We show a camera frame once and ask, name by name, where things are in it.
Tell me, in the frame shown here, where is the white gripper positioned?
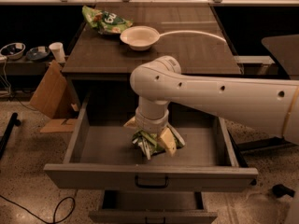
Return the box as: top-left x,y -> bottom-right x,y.
124,109 -> 177,157

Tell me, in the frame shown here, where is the green jalapeno chip bag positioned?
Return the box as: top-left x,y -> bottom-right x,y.
132,124 -> 185,160

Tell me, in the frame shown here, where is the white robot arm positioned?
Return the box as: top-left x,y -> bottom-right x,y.
126,56 -> 299,152

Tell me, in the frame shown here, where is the open top drawer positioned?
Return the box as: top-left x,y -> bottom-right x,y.
45,95 -> 258,191

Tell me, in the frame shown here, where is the grey drawer cabinet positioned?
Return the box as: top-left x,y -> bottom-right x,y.
63,3 -> 241,123

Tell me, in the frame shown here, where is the lower drawer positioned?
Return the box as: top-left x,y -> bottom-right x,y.
89,190 -> 218,224

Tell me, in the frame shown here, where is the green chip bag on counter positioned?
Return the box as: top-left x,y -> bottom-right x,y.
82,6 -> 133,35

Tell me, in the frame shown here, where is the flat cardboard piece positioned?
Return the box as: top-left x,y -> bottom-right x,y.
40,119 -> 77,133

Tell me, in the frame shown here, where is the white bowl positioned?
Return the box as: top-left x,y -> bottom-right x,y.
120,26 -> 160,51

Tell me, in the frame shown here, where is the white paper cup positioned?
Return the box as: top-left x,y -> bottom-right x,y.
49,42 -> 65,63

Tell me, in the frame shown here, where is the black stand leg left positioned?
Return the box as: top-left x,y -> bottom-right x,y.
0,113 -> 21,159

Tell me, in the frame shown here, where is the dark blue bowl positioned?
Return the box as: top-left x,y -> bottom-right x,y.
26,46 -> 50,62

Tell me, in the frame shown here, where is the black caster foot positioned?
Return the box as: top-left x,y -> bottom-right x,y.
272,184 -> 295,198

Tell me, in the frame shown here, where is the low side shelf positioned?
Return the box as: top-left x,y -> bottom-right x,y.
0,57 -> 53,76

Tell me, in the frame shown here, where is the blue bowl left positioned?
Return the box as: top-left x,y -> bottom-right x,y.
0,42 -> 25,61

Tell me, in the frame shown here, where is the black top drawer handle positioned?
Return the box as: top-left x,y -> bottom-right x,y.
135,175 -> 169,189

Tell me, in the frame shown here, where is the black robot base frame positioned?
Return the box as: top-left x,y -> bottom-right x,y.
237,137 -> 290,151

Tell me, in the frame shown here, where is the black floor cable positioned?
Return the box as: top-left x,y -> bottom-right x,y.
0,193 -> 77,224

